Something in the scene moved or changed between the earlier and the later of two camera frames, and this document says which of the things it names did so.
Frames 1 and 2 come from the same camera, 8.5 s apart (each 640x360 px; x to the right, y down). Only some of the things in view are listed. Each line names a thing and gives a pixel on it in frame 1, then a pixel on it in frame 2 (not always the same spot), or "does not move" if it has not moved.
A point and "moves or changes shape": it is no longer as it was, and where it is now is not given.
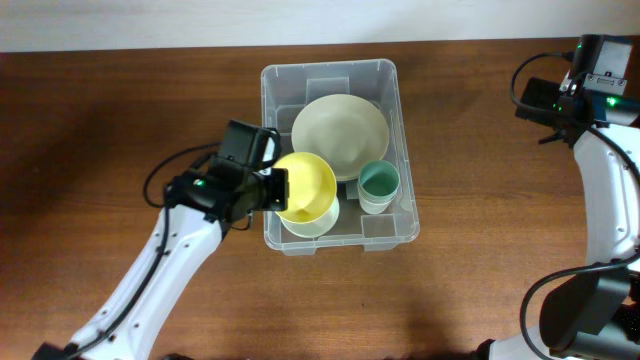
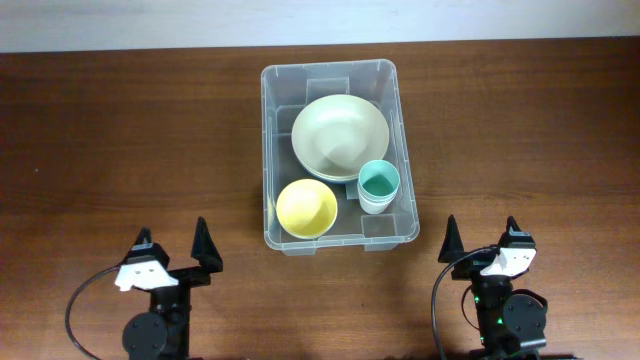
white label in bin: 352,190 does not move
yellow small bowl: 312,187 moves or changes shape
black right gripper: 540,93 to 452,247
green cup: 378,183 does not move
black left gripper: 280,195 to 204,251
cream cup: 375,208 does not move
